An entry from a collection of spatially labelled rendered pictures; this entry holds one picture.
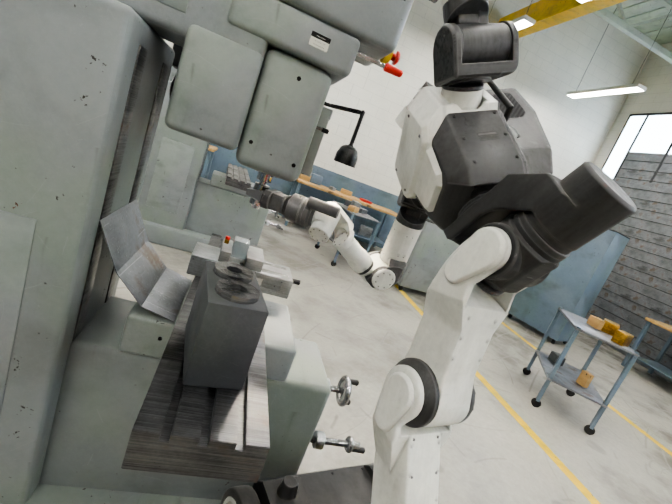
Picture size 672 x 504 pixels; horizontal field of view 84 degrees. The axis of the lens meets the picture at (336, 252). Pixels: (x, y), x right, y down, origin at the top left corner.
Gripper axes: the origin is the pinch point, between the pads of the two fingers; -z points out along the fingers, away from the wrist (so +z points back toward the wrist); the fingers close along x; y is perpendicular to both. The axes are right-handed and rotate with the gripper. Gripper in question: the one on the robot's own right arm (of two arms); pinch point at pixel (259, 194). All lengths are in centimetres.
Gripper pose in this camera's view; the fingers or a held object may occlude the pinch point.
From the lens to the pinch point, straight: 121.3
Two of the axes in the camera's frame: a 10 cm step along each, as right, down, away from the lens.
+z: 9.2, 3.7, -1.3
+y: -3.4, 9.2, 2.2
